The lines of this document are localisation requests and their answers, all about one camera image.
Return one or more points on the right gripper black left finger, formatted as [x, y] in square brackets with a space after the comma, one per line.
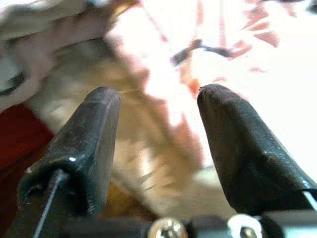
[81, 148]

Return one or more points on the pink cartoon print blanket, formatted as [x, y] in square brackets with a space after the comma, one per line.
[247, 62]

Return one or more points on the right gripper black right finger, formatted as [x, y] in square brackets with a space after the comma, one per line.
[242, 153]

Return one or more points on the red fabric cushion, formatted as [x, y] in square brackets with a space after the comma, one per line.
[19, 129]

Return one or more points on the bed with beige floral sheet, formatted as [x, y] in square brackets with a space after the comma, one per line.
[148, 148]

